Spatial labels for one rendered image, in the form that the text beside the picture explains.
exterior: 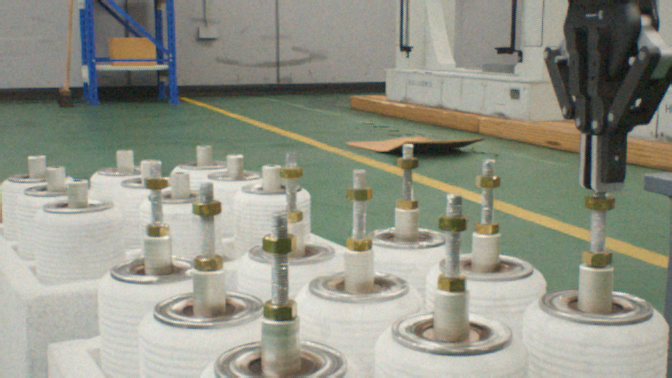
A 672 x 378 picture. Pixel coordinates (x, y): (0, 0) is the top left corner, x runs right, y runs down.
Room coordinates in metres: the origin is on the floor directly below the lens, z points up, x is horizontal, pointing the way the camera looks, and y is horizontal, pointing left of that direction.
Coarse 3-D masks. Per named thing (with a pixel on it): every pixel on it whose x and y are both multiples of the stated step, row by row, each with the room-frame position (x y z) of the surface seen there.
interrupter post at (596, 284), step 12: (588, 276) 0.57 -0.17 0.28; (600, 276) 0.57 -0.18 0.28; (612, 276) 0.57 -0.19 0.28; (588, 288) 0.57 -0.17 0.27; (600, 288) 0.57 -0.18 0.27; (612, 288) 0.57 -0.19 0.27; (588, 300) 0.57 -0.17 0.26; (600, 300) 0.57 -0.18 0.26; (588, 312) 0.57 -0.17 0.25; (600, 312) 0.57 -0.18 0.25
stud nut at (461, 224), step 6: (444, 216) 0.52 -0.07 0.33; (462, 216) 0.52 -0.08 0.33; (444, 222) 0.52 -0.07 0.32; (450, 222) 0.51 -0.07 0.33; (456, 222) 0.52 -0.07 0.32; (462, 222) 0.52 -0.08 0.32; (468, 222) 0.52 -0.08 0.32; (444, 228) 0.52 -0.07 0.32; (450, 228) 0.51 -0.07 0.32; (456, 228) 0.52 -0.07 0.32; (462, 228) 0.52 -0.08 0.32
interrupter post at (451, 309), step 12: (444, 300) 0.51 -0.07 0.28; (456, 300) 0.51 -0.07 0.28; (468, 300) 0.52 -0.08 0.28; (444, 312) 0.51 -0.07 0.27; (456, 312) 0.51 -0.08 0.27; (468, 312) 0.52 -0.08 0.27; (444, 324) 0.51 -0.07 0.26; (456, 324) 0.51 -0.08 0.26; (468, 324) 0.52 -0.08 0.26; (444, 336) 0.51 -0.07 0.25; (456, 336) 0.51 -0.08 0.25; (468, 336) 0.52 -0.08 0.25
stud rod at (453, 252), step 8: (448, 200) 0.52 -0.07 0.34; (456, 200) 0.52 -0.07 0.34; (448, 208) 0.52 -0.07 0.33; (456, 208) 0.52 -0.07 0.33; (448, 216) 0.52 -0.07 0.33; (456, 216) 0.52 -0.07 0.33; (448, 232) 0.52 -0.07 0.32; (456, 232) 0.52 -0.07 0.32; (448, 240) 0.52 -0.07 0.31; (456, 240) 0.52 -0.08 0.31; (448, 248) 0.52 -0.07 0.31; (456, 248) 0.52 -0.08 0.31; (448, 256) 0.52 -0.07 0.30; (456, 256) 0.52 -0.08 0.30; (448, 264) 0.52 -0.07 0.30; (456, 264) 0.52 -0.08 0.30; (448, 272) 0.52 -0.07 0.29; (456, 272) 0.52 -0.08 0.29
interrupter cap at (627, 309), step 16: (576, 288) 0.61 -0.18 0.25; (544, 304) 0.57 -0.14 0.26; (560, 304) 0.58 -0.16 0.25; (576, 304) 0.59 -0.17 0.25; (624, 304) 0.58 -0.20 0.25; (640, 304) 0.58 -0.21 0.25; (576, 320) 0.55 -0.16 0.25; (592, 320) 0.54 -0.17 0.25; (608, 320) 0.54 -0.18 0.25; (624, 320) 0.54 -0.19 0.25; (640, 320) 0.55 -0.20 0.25
